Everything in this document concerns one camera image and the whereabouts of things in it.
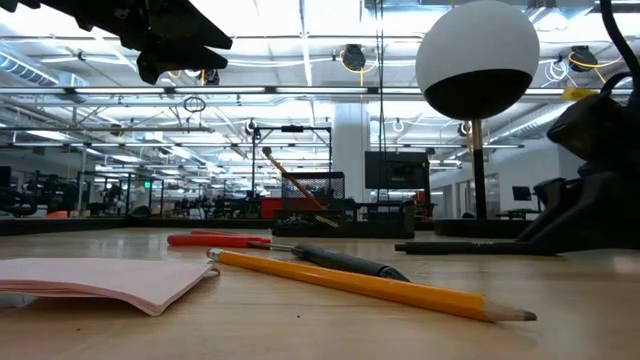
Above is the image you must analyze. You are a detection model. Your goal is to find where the black aluminium table frame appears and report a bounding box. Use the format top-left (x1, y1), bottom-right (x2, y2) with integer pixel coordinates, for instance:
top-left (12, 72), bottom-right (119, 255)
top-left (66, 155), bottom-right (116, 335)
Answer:
top-left (0, 215), bottom-right (640, 242)

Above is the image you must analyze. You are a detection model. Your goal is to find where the yellow cable tag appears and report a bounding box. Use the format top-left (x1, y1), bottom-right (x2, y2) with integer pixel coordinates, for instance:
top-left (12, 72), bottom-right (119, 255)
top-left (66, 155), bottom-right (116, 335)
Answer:
top-left (561, 86), bottom-right (599, 103)

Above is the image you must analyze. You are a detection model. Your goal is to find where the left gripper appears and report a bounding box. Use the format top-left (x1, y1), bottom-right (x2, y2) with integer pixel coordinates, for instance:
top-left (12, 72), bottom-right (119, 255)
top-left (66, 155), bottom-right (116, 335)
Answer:
top-left (38, 0), bottom-right (235, 86)

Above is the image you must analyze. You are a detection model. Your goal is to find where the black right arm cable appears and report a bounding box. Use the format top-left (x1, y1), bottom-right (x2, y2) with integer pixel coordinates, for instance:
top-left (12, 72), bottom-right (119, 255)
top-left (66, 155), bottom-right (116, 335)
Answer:
top-left (596, 0), bottom-right (640, 97)

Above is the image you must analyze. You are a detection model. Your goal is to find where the black mesh desk organizer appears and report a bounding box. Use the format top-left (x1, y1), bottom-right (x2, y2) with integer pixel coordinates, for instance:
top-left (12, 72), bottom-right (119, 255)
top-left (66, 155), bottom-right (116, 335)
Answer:
top-left (271, 170), bottom-right (417, 240)

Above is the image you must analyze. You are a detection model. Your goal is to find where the red pen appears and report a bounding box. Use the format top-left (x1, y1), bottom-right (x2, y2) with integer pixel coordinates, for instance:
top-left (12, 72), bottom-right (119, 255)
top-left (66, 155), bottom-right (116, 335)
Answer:
top-left (166, 228), bottom-right (298, 253)

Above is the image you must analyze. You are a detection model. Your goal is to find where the white black globe table lamp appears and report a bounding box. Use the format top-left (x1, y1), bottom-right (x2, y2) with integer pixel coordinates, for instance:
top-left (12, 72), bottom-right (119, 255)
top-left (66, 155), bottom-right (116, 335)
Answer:
top-left (414, 0), bottom-right (542, 239)

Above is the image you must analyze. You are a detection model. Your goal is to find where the large black monitor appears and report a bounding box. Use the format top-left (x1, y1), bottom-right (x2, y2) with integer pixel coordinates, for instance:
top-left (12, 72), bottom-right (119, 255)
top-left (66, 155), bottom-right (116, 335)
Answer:
top-left (364, 150), bottom-right (431, 191)

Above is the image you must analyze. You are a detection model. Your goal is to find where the yellow wooden pencil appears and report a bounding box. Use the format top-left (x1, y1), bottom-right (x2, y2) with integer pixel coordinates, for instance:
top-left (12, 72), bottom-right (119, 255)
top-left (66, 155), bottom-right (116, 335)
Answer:
top-left (205, 247), bottom-right (539, 324)
top-left (260, 145), bottom-right (328, 212)

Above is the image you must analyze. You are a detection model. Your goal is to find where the thick black marker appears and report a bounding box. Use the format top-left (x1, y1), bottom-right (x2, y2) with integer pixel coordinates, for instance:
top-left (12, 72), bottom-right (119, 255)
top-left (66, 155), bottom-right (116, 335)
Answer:
top-left (290, 242), bottom-right (413, 283)

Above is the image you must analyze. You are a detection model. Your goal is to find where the red storage bin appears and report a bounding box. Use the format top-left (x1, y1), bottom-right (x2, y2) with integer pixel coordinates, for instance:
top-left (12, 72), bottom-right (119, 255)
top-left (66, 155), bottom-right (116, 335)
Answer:
top-left (258, 195), bottom-right (283, 220)

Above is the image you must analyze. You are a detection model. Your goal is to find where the pink sticky note pad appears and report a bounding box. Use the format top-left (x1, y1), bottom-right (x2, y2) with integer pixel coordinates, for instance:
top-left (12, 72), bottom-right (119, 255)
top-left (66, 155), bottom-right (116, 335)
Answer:
top-left (0, 256), bottom-right (223, 318)

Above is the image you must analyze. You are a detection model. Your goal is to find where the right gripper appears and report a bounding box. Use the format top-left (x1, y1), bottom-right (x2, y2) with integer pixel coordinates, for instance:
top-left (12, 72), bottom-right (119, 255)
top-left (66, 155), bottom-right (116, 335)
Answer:
top-left (516, 91), bottom-right (640, 257)

